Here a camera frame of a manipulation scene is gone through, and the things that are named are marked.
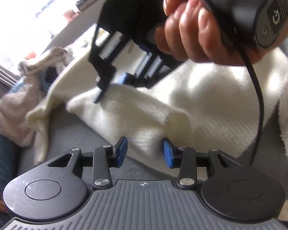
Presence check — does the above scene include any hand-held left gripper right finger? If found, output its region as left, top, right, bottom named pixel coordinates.
left=162, top=138, right=243, bottom=190

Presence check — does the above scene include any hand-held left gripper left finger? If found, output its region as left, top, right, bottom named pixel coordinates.
left=47, top=136, right=129, bottom=190

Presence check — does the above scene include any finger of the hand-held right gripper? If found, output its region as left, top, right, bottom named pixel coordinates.
left=118, top=44, right=184, bottom=89
left=88, top=25, right=124, bottom=104

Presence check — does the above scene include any cream white knit sweater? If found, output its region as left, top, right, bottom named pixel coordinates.
left=26, top=36, right=288, bottom=173

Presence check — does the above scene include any person's right hand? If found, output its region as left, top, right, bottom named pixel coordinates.
left=154, top=0, right=288, bottom=66

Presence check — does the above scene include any blue garment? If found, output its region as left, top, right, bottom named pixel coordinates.
left=37, top=66, right=59, bottom=89

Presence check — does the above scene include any beige garment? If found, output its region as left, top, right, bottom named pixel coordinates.
left=18, top=47, right=72, bottom=77

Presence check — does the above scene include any pink checked knit sweater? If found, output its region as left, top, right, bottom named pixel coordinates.
left=0, top=77, right=42, bottom=148

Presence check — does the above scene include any grey curtain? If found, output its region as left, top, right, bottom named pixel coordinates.
left=0, top=60, right=17, bottom=87

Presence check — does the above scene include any blue duvet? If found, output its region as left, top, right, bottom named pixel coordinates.
left=0, top=111, right=22, bottom=211

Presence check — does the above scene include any black cable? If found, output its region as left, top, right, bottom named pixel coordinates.
left=186, top=0, right=265, bottom=167

